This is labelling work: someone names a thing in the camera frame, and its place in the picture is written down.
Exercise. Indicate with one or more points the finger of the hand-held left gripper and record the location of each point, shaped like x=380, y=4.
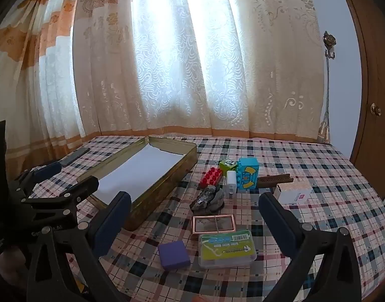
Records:
x=82, y=187
x=51, y=168

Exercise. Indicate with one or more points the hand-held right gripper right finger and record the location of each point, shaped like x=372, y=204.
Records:
x=274, y=217

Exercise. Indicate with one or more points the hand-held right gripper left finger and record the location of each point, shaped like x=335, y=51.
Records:
x=112, y=218

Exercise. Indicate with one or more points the white patterned cardboard box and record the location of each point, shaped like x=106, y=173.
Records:
x=293, y=193

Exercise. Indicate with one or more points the brown folding comb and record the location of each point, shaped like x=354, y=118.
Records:
x=274, y=180

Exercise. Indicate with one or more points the blue patterned box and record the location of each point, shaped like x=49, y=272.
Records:
x=247, y=176

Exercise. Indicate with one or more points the white charger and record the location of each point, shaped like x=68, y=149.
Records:
x=231, y=182

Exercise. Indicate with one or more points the gold metal tin box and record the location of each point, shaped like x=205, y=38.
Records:
x=161, y=192

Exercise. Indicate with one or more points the clear plastic box green label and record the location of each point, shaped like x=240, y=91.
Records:
x=225, y=250

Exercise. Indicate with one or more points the green cartoon cube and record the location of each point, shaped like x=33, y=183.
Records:
x=227, y=165

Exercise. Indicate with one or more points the red building block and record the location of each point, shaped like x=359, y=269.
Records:
x=211, y=177

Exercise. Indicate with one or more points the black remote control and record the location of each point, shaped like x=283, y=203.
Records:
x=74, y=156

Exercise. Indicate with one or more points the white paper liner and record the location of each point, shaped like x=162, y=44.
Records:
x=139, y=173

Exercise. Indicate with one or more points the pink framed picture card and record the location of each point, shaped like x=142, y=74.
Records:
x=211, y=223

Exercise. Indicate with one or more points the purple block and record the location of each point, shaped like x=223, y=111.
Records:
x=173, y=254

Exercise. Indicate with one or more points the orange white floral curtain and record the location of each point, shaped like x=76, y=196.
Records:
x=38, y=85

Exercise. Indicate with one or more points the tasselled curtain tieback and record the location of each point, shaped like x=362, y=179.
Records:
x=327, y=100

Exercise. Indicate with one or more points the brass door knob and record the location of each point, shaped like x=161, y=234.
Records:
x=375, y=109

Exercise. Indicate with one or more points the cream lace curtain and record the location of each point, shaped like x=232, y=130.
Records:
x=195, y=69

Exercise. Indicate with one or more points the brown wooden door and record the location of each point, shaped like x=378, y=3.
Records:
x=378, y=69

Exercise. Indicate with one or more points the brass curtain hook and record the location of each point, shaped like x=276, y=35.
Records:
x=330, y=41

